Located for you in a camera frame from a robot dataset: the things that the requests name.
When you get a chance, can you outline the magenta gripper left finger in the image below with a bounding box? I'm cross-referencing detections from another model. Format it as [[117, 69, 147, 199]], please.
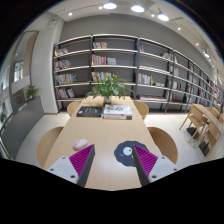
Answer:
[[47, 144, 95, 187]]

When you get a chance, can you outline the green potted plant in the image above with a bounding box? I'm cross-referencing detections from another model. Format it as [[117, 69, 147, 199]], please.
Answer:
[[85, 75, 129, 101]]

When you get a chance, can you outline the wooden side chair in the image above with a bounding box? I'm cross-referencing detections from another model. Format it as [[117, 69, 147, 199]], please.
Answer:
[[185, 104, 207, 142]]

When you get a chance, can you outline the large grey bookshelf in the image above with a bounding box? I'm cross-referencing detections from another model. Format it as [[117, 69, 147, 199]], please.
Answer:
[[53, 34, 223, 112]]

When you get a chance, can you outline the wooden chair back left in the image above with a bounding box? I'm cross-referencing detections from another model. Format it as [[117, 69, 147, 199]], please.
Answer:
[[67, 101, 80, 115]]

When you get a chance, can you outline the wooden chair front left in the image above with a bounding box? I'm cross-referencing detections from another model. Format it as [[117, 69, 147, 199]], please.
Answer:
[[37, 126, 63, 167]]

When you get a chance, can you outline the wooden chair front right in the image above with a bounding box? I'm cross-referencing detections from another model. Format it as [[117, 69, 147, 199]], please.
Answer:
[[148, 127, 178, 163]]

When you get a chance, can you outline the dark cartoon mouse pad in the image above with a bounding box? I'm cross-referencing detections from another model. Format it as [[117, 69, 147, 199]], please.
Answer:
[[114, 141, 147, 167]]

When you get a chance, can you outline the wooden chair back right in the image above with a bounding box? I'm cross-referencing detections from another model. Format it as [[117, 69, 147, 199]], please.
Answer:
[[134, 101, 149, 119]]

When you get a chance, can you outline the stack of white books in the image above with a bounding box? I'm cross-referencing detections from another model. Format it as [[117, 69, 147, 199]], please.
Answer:
[[103, 104, 132, 120]]

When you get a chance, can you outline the green plant by window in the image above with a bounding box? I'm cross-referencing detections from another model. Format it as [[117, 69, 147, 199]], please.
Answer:
[[26, 85, 39, 100]]

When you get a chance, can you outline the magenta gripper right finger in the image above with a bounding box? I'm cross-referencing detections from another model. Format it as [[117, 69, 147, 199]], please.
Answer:
[[132, 145, 178, 186]]

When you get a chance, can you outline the wooden side table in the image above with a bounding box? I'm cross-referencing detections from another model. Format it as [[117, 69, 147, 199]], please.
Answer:
[[193, 104, 224, 134]]

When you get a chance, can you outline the black book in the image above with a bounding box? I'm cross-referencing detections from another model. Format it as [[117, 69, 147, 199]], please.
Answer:
[[77, 106, 102, 117]]

